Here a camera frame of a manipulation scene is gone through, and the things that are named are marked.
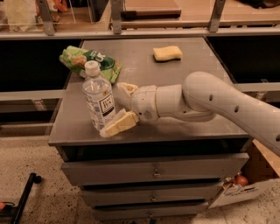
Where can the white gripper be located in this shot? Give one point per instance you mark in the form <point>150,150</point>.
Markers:
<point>143,101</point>

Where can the clear plastic water bottle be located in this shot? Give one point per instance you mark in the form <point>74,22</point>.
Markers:
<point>98,94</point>

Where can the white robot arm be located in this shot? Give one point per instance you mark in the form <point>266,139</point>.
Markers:
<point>197,99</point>

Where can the yellow sponge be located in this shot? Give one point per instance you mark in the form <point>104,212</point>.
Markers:
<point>171,52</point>

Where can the green snack bag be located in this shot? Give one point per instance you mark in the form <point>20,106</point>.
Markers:
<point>75,58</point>

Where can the grey drawer cabinet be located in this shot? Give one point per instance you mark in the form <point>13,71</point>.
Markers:
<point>76,139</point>

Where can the wooden board on shelf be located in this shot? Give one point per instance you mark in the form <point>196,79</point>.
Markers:
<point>137,9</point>

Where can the bottom grey drawer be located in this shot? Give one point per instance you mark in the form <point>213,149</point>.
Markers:
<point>149,211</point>

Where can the grey drawer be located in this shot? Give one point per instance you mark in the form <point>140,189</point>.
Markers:
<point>138,170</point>
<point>149,194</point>
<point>149,211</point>

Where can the black stand leg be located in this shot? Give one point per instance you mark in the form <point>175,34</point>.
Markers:
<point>33,179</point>

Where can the top grey drawer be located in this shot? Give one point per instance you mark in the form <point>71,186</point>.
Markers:
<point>138,170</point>

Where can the middle grey drawer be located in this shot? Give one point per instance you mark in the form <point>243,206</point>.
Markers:
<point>149,194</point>

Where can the red onion in box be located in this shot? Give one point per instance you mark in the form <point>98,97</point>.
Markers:
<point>239,179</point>

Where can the cardboard box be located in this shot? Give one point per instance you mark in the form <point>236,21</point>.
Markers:
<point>262,171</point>

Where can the metal shelf rail frame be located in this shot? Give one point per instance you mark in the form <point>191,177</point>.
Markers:
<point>32,19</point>

